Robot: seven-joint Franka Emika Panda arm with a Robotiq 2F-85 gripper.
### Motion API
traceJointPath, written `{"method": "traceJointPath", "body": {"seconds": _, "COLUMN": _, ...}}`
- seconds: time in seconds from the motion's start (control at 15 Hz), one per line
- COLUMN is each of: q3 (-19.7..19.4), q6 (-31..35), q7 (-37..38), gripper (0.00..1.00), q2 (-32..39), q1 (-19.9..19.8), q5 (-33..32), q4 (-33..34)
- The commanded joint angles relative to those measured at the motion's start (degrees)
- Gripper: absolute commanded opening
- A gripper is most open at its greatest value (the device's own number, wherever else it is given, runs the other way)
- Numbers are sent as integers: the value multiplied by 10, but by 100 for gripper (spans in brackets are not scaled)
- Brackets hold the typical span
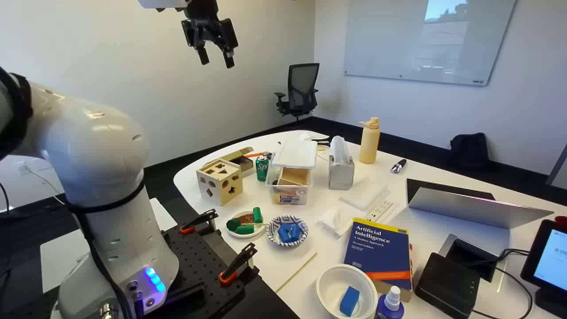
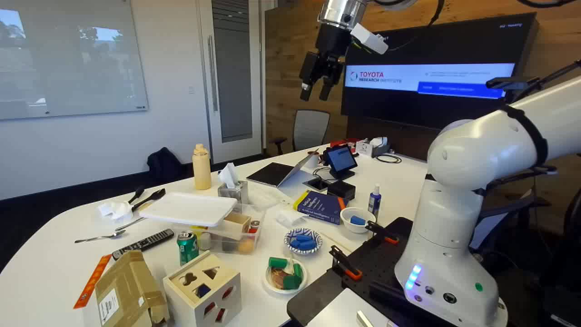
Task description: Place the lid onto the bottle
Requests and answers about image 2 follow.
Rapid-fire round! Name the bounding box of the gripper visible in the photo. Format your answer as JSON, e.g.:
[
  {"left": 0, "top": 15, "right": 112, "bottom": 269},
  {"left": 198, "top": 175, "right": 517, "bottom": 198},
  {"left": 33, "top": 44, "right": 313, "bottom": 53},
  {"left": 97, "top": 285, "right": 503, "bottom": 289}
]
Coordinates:
[{"left": 299, "top": 23, "right": 353, "bottom": 102}]

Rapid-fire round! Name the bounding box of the blue spray bottle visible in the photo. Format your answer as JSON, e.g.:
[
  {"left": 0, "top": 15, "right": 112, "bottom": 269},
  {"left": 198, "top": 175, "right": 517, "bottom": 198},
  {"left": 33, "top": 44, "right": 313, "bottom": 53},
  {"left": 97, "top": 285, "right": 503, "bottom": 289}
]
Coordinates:
[{"left": 368, "top": 184, "right": 382, "bottom": 219}]

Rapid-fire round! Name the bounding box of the yellow bottle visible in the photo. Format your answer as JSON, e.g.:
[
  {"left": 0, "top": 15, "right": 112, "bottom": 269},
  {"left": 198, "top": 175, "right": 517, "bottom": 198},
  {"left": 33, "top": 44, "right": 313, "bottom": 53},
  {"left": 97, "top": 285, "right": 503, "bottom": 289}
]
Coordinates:
[{"left": 192, "top": 144, "right": 212, "bottom": 190}]

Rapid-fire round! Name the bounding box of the white container lid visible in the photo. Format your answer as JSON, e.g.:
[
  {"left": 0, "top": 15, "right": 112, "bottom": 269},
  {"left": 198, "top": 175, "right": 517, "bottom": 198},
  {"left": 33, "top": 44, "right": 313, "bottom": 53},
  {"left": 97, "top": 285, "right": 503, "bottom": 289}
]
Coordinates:
[{"left": 138, "top": 191, "right": 238, "bottom": 228}]

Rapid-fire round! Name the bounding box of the grey office chair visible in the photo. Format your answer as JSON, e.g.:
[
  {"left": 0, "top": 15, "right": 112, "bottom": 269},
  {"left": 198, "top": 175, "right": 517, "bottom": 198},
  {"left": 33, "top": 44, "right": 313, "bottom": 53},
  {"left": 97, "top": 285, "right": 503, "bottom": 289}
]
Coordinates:
[{"left": 270, "top": 109, "right": 331, "bottom": 156}]

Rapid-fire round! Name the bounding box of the small screen on stand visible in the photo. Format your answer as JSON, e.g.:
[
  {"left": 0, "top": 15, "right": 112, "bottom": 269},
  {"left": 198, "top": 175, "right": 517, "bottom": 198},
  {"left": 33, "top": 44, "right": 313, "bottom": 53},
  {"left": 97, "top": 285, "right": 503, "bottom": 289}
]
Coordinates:
[{"left": 323, "top": 144, "right": 359, "bottom": 181}]

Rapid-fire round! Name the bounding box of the white door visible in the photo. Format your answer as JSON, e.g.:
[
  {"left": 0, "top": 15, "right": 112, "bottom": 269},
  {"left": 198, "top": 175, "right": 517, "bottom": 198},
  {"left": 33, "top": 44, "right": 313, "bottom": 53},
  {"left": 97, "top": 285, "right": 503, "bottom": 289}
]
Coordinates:
[{"left": 197, "top": 0, "right": 264, "bottom": 164}]

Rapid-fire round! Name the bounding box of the white tissue box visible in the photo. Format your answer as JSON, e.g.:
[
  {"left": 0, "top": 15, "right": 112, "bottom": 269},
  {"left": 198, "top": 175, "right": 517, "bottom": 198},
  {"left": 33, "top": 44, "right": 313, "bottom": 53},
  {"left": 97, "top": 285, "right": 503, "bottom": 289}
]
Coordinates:
[{"left": 355, "top": 137, "right": 390, "bottom": 159}]

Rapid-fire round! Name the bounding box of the tablet with grey cover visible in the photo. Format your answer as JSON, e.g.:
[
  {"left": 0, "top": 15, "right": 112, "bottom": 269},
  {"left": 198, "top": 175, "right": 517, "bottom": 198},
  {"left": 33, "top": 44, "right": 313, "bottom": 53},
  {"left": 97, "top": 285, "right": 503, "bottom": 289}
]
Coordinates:
[{"left": 246, "top": 152, "right": 319, "bottom": 188}]

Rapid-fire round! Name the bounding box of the black phone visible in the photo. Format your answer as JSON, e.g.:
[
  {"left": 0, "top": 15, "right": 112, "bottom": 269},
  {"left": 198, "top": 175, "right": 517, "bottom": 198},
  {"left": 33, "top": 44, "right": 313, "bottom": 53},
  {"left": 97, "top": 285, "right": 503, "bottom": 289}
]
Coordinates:
[{"left": 303, "top": 177, "right": 330, "bottom": 192}]

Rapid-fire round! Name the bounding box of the black box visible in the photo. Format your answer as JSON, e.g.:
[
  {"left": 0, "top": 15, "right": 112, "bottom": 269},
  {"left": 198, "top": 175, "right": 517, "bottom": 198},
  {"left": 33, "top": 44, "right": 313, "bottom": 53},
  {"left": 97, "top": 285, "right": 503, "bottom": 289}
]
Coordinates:
[{"left": 326, "top": 180, "right": 356, "bottom": 201}]

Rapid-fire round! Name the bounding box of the blue book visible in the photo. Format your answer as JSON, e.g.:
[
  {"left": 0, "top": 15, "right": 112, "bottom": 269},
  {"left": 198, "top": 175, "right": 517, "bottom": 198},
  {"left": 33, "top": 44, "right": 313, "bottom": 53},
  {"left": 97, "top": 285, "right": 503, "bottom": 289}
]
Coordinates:
[{"left": 293, "top": 190, "right": 348, "bottom": 226}]

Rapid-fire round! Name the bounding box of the grey tissue box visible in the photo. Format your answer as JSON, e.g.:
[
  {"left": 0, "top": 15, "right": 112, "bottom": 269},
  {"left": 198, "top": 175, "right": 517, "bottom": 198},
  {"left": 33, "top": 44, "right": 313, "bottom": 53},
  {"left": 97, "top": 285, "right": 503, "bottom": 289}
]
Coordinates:
[{"left": 217, "top": 163, "right": 249, "bottom": 205}]

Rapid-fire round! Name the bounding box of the white bowl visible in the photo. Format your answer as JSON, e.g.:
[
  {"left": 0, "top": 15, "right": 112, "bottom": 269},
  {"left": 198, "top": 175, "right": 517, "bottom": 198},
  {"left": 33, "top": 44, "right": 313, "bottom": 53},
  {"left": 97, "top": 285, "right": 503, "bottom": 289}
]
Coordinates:
[{"left": 340, "top": 207, "right": 377, "bottom": 234}]

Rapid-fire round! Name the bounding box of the heap of blue blocks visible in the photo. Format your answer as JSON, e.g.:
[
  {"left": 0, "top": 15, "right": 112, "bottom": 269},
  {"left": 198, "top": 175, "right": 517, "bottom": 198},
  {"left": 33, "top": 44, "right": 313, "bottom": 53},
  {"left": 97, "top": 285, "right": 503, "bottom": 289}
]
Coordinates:
[{"left": 290, "top": 234, "right": 318, "bottom": 251}]

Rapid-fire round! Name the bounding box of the black and orange clamp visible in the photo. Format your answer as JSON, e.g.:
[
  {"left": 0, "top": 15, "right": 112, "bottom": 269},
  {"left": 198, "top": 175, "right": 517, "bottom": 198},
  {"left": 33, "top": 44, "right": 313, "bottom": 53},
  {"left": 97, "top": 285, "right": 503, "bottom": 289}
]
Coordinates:
[
  {"left": 365, "top": 220, "right": 400, "bottom": 245},
  {"left": 329, "top": 245, "right": 363, "bottom": 281}
]

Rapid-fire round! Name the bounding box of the small wooden box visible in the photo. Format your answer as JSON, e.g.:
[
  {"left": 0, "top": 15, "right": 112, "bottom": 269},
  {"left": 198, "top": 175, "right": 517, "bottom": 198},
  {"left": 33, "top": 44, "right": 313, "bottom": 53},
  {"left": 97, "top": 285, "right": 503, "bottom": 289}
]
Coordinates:
[{"left": 217, "top": 212, "right": 252, "bottom": 240}]

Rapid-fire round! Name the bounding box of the blue patterned bowl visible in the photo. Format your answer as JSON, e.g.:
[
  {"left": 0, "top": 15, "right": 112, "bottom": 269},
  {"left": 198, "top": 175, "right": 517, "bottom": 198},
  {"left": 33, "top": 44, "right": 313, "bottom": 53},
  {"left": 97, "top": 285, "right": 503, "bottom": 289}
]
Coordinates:
[{"left": 284, "top": 228, "right": 324, "bottom": 255}]

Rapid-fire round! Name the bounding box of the black bag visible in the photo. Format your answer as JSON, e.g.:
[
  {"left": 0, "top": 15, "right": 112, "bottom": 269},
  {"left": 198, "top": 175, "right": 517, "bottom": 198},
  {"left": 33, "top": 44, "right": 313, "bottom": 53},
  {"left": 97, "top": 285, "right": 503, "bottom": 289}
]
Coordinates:
[{"left": 146, "top": 147, "right": 185, "bottom": 183}]

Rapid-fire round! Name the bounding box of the clear plastic container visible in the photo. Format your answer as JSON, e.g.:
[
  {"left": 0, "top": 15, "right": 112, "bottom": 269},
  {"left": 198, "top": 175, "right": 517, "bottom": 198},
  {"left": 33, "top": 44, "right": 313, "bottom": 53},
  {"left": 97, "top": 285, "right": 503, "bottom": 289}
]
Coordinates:
[{"left": 182, "top": 203, "right": 266, "bottom": 255}]

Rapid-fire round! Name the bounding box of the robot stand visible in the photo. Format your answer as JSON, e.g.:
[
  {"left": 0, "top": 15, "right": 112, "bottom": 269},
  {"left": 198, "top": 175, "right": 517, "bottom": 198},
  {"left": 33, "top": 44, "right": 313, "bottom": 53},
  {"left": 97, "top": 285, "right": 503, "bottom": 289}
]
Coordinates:
[{"left": 287, "top": 217, "right": 509, "bottom": 327}]

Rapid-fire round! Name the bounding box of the white plate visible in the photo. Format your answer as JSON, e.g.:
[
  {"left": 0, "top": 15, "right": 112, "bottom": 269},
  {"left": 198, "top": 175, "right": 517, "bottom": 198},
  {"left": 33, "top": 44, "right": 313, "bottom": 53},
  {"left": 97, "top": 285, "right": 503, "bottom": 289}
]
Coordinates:
[{"left": 263, "top": 258, "right": 309, "bottom": 295}]

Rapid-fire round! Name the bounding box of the green drink can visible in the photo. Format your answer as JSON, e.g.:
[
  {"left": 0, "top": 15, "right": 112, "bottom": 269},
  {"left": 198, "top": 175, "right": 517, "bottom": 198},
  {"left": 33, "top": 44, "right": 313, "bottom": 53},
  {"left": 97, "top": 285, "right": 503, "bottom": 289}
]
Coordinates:
[{"left": 176, "top": 230, "right": 200, "bottom": 267}]

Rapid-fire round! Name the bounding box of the silver knife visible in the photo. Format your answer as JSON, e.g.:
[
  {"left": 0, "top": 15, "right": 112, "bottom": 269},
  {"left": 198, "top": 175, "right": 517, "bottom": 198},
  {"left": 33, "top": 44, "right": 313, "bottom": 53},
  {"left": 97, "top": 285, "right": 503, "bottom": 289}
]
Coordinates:
[{"left": 114, "top": 217, "right": 146, "bottom": 232}]

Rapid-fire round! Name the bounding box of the crumpled white paper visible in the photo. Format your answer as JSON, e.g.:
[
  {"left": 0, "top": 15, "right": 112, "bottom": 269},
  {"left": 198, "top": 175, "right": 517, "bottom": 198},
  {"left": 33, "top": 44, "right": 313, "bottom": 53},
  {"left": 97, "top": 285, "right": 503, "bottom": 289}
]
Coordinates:
[{"left": 97, "top": 201, "right": 135, "bottom": 222}]

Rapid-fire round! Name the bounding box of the black remote control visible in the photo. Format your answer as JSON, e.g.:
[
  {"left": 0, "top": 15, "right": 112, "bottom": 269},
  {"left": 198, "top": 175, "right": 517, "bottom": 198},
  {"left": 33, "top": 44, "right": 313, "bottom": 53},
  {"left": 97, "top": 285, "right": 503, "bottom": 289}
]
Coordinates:
[{"left": 111, "top": 228, "right": 175, "bottom": 261}]

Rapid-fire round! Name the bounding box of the wooden shape sorter box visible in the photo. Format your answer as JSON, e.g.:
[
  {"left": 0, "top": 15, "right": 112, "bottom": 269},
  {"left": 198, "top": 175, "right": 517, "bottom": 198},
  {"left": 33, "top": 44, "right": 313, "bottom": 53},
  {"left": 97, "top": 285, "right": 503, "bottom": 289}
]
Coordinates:
[{"left": 162, "top": 250, "right": 243, "bottom": 327}]

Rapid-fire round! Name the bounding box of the whiteboard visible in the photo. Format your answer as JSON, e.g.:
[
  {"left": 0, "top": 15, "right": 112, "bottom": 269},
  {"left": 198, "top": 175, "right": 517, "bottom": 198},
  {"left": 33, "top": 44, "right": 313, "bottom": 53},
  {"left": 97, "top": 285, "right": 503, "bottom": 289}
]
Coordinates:
[{"left": 0, "top": 0, "right": 149, "bottom": 121}]

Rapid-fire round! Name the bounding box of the silver spoon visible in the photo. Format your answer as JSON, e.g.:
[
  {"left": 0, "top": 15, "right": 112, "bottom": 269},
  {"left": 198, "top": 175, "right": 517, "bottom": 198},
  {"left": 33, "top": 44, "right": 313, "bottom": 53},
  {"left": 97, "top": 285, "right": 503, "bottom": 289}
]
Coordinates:
[{"left": 74, "top": 229, "right": 127, "bottom": 244}]

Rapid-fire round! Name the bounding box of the cardboard box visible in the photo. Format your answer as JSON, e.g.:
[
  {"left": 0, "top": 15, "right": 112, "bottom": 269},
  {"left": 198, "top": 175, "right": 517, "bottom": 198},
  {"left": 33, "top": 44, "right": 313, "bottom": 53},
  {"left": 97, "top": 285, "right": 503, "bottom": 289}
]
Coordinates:
[{"left": 94, "top": 249, "right": 170, "bottom": 327}]

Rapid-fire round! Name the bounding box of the orange ruler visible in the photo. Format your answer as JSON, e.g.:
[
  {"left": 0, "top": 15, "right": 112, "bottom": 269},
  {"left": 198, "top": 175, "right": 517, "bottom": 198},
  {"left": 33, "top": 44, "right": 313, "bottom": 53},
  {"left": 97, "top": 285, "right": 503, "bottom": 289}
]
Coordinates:
[{"left": 73, "top": 254, "right": 113, "bottom": 310}]

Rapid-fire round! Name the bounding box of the door handle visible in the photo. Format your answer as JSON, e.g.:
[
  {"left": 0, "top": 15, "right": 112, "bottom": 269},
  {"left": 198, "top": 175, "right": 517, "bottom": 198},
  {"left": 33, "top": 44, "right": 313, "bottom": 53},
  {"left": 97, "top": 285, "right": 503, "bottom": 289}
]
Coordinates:
[{"left": 207, "top": 35, "right": 219, "bottom": 113}]

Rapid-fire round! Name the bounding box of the large wall monitor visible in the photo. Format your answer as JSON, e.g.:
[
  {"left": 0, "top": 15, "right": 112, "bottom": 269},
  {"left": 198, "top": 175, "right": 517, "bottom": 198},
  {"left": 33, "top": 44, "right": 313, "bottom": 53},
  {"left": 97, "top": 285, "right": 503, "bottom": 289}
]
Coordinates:
[{"left": 340, "top": 13, "right": 539, "bottom": 131}]

